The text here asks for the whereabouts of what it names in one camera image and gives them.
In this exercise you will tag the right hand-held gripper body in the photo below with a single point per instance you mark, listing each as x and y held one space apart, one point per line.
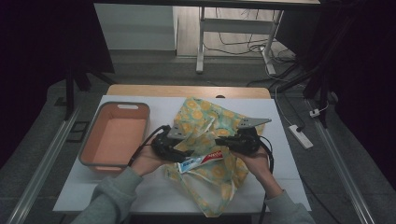
247 140

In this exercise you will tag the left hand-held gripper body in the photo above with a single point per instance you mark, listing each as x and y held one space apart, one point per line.
165 144

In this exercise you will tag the toothpaste tube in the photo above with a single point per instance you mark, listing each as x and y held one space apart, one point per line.
199 161

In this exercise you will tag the yellow floral tote bag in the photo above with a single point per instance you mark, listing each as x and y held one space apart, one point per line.
218 171

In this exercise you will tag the orange basket with grey rim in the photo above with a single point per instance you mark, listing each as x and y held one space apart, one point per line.
118 140

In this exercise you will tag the person's left hand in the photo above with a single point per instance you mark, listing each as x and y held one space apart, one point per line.
146 160

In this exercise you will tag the person's right hand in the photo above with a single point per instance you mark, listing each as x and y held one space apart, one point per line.
257 165

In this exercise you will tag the black table grommet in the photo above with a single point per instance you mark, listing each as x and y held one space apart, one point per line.
220 96

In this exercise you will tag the white table board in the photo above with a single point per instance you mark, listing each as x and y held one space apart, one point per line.
155 193

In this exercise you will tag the white power strip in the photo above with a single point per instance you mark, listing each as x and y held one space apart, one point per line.
300 137

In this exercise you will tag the wooden table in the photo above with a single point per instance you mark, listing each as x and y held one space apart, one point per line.
186 91

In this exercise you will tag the white plug adapter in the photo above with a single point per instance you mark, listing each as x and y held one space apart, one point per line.
314 113

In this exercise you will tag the black tripod stand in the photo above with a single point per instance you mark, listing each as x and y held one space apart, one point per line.
70 93
323 84

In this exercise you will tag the white-legged desk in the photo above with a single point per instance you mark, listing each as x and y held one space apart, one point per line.
236 26

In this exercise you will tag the white cabinet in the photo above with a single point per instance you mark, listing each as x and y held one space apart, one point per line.
134 28

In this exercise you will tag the metal floor rail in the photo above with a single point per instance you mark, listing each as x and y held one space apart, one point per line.
43 168
342 168

